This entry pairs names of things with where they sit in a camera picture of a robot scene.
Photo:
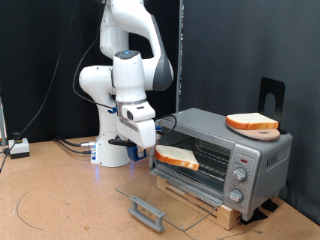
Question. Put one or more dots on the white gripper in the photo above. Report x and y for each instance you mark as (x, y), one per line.
(143, 133)

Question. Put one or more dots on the white bread slice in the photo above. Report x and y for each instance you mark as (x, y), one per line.
(175, 155)
(250, 120)

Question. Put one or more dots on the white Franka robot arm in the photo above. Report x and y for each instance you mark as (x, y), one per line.
(130, 76)

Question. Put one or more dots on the silver oven knob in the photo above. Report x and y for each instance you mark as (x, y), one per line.
(240, 174)
(235, 195)

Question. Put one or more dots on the silver toaster oven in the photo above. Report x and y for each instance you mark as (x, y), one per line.
(266, 160)

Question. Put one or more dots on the slotted wooden block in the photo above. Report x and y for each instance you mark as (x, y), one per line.
(226, 218)

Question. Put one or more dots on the round wooden cutting board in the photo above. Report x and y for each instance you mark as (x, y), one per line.
(260, 135)

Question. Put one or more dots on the vertical aluminium pole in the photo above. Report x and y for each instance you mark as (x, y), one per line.
(180, 33)

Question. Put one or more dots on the black foam pad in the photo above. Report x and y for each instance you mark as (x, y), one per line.
(270, 206)
(258, 216)

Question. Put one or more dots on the black metal bookend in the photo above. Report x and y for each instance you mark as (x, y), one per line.
(266, 86)

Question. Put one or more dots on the dark grey backdrop curtain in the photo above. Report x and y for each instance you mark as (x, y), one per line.
(233, 40)

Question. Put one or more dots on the black backdrop curtain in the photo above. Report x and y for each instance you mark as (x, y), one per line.
(33, 50)

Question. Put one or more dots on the wrist camera on blue mount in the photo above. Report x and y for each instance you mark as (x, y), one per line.
(158, 127)

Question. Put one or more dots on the metal frame post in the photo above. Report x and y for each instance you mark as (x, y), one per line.
(2, 123)

